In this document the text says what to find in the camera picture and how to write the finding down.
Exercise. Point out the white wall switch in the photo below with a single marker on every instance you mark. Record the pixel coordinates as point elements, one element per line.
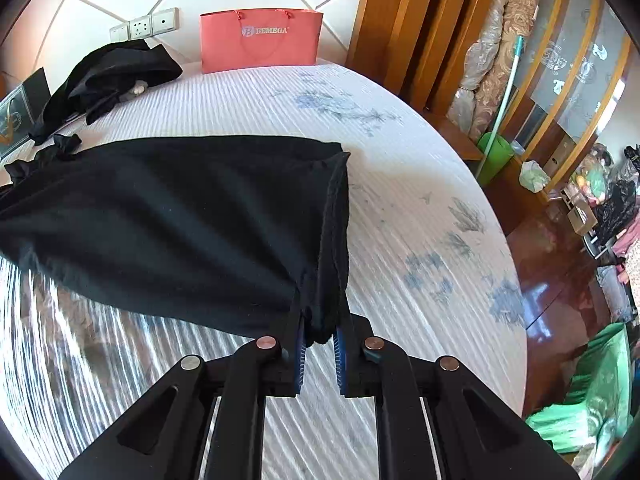
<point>120,32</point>

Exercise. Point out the black garment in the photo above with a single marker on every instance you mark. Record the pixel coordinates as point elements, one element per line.
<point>175,210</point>
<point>100,75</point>

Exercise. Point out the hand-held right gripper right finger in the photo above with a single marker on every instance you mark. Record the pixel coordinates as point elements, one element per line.
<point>340,365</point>

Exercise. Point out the black plastic bag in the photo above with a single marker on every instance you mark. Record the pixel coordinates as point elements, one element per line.
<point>612,205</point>

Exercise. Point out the small white object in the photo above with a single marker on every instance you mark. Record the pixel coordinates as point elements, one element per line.
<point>137,88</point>

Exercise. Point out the green bucket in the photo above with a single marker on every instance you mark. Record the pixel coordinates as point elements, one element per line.
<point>497,160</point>

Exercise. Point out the bed with white floral sheet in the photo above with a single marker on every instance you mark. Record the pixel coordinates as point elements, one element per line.
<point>425,185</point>

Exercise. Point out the white wall socket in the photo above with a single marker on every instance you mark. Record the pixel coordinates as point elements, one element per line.
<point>140,26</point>
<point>164,21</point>

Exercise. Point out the white plastic bag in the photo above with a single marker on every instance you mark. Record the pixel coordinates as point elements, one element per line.
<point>532,176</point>

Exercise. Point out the glass door cabinet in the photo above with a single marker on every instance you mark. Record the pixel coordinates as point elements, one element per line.
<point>575,85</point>

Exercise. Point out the green plastic bag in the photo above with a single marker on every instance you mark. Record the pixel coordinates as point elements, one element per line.
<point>600,375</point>

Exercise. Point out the floral bedding roll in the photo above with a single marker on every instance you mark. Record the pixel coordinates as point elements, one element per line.
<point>520,20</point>

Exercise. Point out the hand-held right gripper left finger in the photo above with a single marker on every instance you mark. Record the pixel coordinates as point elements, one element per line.
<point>300,365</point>

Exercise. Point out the pink paper bag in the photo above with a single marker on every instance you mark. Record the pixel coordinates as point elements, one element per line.
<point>225,50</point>

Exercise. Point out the pink cloth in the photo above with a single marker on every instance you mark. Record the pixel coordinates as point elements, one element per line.
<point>629,250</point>

